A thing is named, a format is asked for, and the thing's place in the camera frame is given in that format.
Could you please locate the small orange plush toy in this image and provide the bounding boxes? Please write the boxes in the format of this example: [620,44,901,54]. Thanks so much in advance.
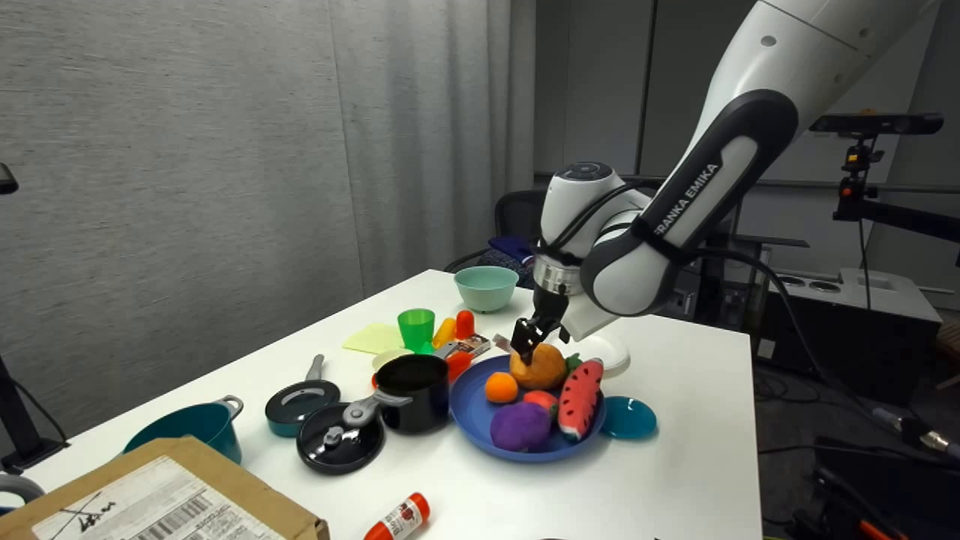
[483,370,523,407]

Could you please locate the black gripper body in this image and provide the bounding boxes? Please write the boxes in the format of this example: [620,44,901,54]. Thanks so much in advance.
[531,285,572,332]

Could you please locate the white box device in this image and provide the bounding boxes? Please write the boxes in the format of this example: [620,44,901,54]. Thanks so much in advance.
[763,268,944,332]

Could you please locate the mint green bowl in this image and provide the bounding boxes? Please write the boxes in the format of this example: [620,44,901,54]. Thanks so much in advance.
[452,264,523,315]

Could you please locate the cardboard box with label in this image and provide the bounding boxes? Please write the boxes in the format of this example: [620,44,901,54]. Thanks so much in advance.
[0,435,334,540]

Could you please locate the gray ring handle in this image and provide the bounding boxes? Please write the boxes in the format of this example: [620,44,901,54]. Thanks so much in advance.
[0,470,48,515]

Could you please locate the black frying pan with lid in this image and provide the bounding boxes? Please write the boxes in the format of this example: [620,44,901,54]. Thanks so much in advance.
[295,391,415,478]

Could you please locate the red watermelon slice plush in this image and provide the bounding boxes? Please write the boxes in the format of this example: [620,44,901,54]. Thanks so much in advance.
[556,357,605,445]

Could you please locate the teal pot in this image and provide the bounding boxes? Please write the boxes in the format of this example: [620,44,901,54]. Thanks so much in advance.
[119,392,247,467]

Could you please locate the blue plate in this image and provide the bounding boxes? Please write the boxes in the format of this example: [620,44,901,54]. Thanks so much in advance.
[448,355,609,465]

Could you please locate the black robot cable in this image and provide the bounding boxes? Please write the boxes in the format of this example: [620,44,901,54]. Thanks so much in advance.
[699,243,960,461]

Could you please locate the purple plush toy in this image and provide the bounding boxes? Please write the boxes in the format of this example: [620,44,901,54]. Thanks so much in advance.
[490,395,559,452]

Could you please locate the black camera bar on mount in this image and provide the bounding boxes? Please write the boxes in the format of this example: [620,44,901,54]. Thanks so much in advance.
[807,110,960,247]

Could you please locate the red white glue stick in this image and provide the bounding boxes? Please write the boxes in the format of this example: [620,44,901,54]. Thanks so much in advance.
[361,490,436,540]

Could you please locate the black pot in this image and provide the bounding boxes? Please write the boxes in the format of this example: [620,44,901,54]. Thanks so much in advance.
[368,352,452,438]

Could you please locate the black case with orange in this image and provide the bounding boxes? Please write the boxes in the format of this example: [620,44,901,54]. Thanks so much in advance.
[807,435,960,540]

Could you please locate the small teal plate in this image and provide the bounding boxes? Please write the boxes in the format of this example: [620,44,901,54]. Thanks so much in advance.
[596,392,662,445]

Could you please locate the yellow translucent plate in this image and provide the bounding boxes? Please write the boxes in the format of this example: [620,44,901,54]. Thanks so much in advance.
[342,322,409,360]

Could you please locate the small dark teal pan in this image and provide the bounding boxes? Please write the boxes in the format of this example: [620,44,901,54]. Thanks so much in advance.
[263,352,344,441]

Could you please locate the small white plate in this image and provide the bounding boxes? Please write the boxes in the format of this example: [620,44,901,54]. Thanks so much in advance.
[570,332,634,377]

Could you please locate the yellow pineapple plush toy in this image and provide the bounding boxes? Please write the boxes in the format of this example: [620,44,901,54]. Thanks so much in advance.
[508,343,572,392]

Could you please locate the green translucent cup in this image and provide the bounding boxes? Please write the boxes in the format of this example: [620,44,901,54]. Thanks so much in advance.
[397,307,437,355]

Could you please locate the black mesh office chair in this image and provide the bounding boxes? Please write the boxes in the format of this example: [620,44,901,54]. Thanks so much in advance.
[444,189,549,293]

